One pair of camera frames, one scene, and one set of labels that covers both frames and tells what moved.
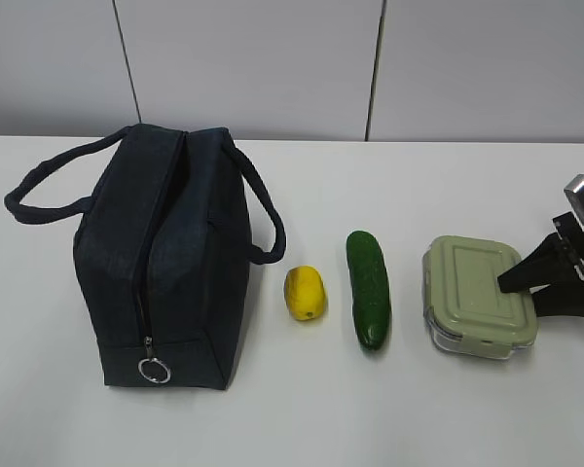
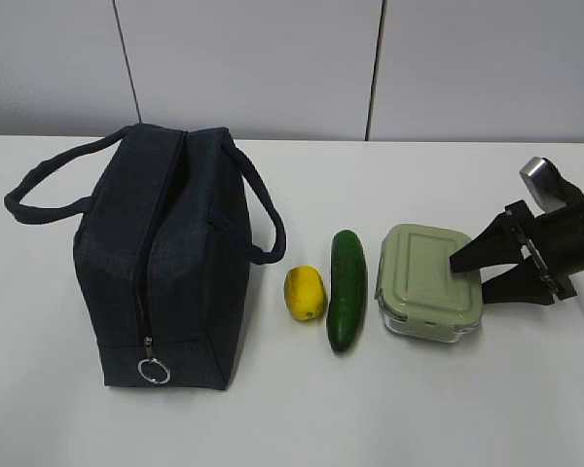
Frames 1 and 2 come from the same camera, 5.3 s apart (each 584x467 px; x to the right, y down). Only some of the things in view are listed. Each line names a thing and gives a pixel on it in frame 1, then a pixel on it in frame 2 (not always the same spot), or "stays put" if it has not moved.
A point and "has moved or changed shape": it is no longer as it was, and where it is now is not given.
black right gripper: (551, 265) -> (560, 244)
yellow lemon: (306, 292) stays put
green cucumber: (369, 279) -> (348, 295)
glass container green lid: (464, 305) has moved or changed shape
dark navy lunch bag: (163, 251) stays put
